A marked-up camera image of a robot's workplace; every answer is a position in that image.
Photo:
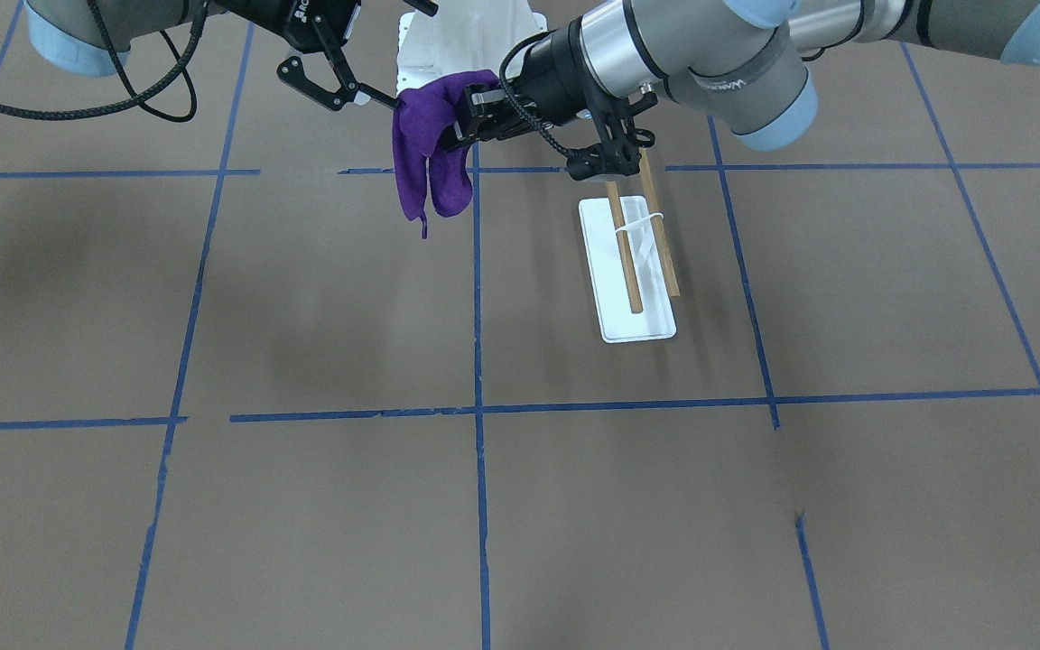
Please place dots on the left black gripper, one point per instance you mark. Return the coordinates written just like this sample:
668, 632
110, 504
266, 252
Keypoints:
549, 76

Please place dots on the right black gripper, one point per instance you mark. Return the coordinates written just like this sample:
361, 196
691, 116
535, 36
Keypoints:
294, 20

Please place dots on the purple towel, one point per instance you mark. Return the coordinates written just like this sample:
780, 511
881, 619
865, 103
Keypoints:
422, 166

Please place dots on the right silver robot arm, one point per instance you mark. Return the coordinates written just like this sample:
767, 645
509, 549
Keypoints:
92, 38

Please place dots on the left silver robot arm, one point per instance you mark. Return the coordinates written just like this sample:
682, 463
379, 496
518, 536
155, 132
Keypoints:
742, 61

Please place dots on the white wooden towel rack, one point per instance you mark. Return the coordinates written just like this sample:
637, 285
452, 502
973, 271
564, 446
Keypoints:
630, 263

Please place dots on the white pedestal column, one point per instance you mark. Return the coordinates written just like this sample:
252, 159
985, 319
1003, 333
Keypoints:
462, 36

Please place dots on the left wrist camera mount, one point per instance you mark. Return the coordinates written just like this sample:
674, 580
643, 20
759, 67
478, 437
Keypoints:
618, 152

